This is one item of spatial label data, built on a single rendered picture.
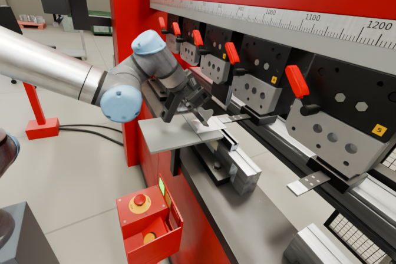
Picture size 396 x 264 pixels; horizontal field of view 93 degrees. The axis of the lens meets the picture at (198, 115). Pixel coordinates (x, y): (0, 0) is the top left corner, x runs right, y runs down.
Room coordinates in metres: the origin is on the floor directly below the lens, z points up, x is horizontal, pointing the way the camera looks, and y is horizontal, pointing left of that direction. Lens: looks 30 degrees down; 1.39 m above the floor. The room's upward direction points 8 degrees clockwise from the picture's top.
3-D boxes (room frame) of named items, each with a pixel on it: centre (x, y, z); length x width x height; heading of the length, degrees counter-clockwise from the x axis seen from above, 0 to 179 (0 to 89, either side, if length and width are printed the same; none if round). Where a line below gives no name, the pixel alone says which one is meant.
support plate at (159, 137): (0.56, 0.06, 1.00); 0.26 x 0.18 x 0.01; 121
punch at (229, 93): (0.63, -0.07, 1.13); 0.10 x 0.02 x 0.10; 31
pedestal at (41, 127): (1.54, 1.62, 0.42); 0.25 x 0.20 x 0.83; 121
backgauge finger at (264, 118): (0.71, -0.20, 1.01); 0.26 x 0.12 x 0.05; 121
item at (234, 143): (0.60, -0.09, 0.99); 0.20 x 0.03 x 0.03; 31
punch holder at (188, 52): (0.82, 0.05, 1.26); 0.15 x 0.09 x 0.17; 31
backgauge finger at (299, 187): (0.41, -0.38, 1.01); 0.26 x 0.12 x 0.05; 121
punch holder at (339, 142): (0.31, -0.26, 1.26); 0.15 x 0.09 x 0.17; 31
